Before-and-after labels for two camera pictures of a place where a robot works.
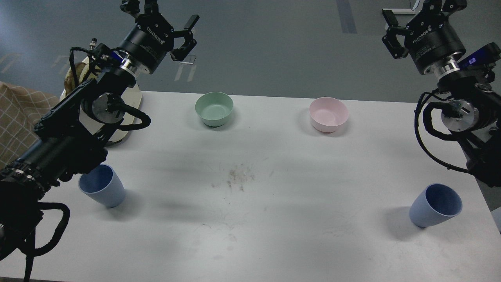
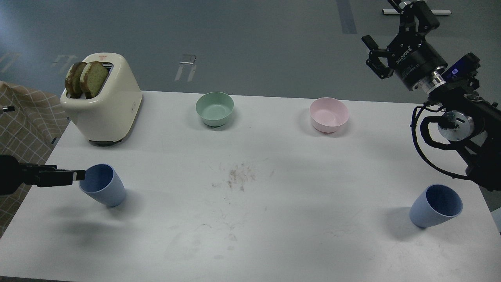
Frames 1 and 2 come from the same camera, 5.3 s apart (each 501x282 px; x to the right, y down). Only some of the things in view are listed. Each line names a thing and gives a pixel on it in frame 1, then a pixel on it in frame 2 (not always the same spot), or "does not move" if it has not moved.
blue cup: [103, 183] does not move
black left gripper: [150, 39] → [46, 175]
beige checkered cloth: [20, 109] does not move
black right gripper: [432, 39] → [412, 58]
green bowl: [214, 107] does not move
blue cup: [435, 203] does not move
